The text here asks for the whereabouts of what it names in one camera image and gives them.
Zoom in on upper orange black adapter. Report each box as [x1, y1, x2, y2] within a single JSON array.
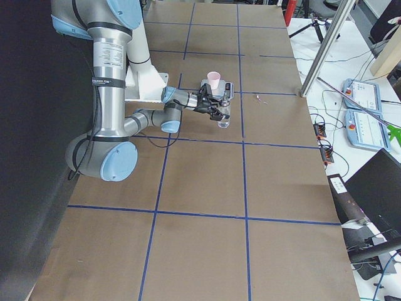
[[313, 123, 326, 140]]

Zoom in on aluminium frame post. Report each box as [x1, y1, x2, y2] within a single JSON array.
[[300, 0, 357, 97]]

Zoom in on digital kitchen scale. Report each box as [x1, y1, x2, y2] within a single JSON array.
[[210, 80, 234, 101]]

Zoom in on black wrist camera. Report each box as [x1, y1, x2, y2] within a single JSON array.
[[199, 83, 212, 97]]

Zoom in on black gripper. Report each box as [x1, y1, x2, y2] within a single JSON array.
[[194, 92, 226, 121]]

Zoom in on black monitor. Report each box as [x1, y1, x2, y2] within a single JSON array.
[[345, 149, 400, 232]]

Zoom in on lower orange black adapter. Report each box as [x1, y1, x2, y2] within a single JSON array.
[[320, 144, 334, 166]]

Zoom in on upper teach pendant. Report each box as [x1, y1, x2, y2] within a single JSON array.
[[343, 78, 382, 113]]

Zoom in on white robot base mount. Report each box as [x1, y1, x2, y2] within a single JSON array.
[[125, 21, 167, 103]]

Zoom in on green tipped metal rod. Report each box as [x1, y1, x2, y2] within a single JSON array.
[[316, 77, 401, 144]]

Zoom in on lower teach pendant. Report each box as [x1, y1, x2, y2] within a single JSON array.
[[345, 109, 391, 152]]

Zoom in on orange black adapter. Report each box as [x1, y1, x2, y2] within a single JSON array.
[[313, 123, 326, 140], [320, 144, 334, 166]]

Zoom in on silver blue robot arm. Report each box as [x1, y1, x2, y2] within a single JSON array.
[[51, 1, 231, 182]]

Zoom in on teach pendant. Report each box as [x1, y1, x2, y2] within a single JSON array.
[[343, 78, 382, 113], [345, 109, 391, 152]]

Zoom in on black camera cable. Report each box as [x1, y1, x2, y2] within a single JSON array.
[[67, 40, 181, 182]]

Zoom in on black tripod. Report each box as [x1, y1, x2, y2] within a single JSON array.
[[289, 18, 330, 43]]

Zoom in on black labelled box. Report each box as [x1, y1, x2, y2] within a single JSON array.
[[327, 174, 370, 226]]

